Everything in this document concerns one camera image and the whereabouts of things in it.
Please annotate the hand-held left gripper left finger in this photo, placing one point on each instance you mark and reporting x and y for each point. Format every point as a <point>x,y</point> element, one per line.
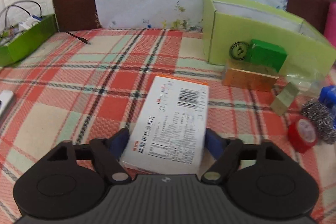
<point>119,142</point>

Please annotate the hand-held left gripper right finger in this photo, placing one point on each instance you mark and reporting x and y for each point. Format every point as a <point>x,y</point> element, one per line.
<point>214,144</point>

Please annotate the white medicine box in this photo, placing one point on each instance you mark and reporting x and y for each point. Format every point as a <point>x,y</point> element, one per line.
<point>173,124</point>

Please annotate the gold brown box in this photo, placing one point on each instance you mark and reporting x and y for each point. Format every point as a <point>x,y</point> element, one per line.
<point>249,78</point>

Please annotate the tan small box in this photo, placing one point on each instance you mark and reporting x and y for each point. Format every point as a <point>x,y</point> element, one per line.
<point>284,99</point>

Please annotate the dark green small box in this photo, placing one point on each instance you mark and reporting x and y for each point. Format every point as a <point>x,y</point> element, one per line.
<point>267,54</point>

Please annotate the steel wool scrubber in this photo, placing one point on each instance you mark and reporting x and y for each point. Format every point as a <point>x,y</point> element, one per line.
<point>319,119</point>

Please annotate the blue plastic box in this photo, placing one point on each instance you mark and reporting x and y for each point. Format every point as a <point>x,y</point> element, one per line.
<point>329,98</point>

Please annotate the light green cardboard box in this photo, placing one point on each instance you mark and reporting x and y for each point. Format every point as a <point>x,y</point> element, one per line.
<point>302,40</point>

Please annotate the plaid tablecloth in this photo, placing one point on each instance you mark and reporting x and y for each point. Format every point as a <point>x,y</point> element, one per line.
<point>78,87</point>

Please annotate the red tape roll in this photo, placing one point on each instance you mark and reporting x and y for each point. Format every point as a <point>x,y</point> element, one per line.
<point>302,134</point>

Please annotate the white charger device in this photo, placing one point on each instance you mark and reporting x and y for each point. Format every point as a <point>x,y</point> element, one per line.
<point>4,102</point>

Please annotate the green box lid tray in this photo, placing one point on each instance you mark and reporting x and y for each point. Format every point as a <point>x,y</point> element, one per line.
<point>29,40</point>

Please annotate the small white blue box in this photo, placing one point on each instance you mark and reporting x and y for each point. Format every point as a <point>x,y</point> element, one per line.
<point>29,23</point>

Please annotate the pink thermos bottle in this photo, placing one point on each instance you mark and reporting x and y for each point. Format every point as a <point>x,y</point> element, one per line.
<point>331,22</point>

